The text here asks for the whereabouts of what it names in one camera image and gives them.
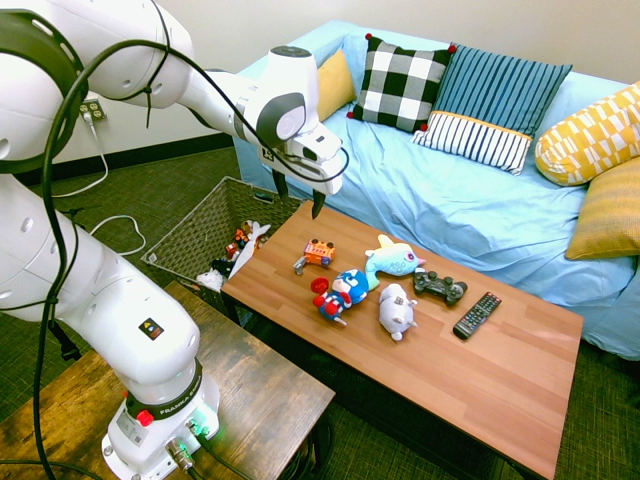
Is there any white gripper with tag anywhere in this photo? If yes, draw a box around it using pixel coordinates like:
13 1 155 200
258 140 346 221

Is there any orange toy car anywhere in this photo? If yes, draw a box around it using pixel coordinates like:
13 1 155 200
292 238 337 276

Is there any white shark plush toy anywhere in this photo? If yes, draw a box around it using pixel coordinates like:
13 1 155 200
227 220 272 281

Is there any woven wicker basket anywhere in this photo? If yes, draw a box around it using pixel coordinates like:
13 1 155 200
140 175 306 316

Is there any Captain America plush toy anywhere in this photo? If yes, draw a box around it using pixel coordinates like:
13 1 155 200
310 268 371 327

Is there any blue narwhal plush toy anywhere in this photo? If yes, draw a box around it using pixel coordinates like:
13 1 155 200
363 233 427 291

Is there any white lamb plush toy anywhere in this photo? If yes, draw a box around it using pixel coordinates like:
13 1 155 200
196 268 225 292

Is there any white grey plush toy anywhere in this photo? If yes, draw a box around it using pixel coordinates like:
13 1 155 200
377 283 419 343

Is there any plain mustard pillow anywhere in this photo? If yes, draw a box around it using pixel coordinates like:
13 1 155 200
315 48 357 123

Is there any black white checked pillow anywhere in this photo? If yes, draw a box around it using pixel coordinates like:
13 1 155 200
347 33 458 134

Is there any sofa with light blue cover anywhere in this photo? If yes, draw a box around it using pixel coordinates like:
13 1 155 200
232 19 640 361

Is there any black game controller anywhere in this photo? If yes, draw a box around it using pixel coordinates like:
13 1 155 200
412 268 469 307

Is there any rustic brown side table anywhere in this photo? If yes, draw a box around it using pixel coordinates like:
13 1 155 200
0 280 336 480

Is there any black TV remote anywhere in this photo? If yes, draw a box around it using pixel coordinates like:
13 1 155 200
452 291 503 341

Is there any blue striped pillow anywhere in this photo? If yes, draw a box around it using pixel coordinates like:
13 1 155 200
410 43 574 176

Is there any reddish wooden coffee table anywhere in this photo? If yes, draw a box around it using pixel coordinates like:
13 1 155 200
220 199 585 480

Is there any yellow white patterned bolster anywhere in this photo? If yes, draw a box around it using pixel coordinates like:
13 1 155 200
534 81 640 187

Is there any yellow orange striped pillow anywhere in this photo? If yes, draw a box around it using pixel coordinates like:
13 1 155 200
564 157 640 261

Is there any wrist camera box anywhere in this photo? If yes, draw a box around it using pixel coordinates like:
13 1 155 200
289 123 344 169

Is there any white wall outlet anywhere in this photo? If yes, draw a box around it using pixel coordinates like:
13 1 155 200
79 98 107 123

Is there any white power cable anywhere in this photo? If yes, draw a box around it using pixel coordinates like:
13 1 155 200
49 112 147 257

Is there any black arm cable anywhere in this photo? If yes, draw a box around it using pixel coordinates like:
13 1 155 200
29 39 351 480

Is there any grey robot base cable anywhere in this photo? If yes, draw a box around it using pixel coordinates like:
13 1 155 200
167 429 261 480

